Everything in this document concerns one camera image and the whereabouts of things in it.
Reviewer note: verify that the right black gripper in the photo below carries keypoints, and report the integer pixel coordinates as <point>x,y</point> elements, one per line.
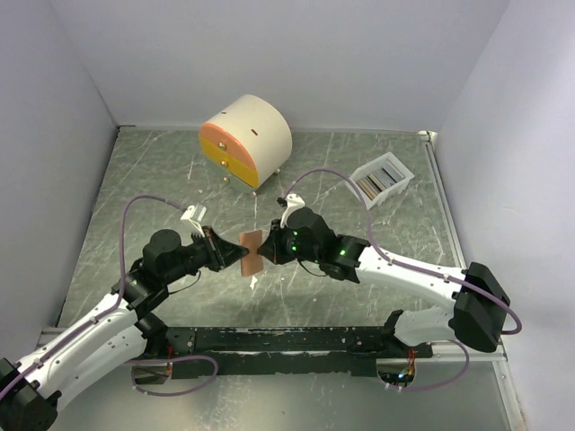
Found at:
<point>272,248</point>

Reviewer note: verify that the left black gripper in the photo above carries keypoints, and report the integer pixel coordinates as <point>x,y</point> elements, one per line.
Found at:
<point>220,251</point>

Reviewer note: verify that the pink leather card holder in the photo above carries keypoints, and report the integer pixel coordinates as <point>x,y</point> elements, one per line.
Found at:
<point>252,263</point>

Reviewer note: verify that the white plastic card bin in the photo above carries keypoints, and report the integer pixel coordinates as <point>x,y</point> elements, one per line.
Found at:
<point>399,188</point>

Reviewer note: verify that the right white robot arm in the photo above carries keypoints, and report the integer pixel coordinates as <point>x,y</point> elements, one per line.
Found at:
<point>357,260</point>

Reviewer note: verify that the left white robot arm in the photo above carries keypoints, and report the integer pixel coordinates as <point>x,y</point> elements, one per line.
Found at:
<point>121,327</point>

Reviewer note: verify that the stack of cards in bin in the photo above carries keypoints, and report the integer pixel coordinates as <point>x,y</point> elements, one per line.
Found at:
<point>378,179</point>

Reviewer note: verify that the cream round drawer cabinet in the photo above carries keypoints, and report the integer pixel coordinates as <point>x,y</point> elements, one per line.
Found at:
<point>247,142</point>

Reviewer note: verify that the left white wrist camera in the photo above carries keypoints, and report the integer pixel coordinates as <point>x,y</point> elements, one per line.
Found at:
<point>192,218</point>

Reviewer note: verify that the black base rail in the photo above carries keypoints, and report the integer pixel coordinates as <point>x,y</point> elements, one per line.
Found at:
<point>268,351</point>

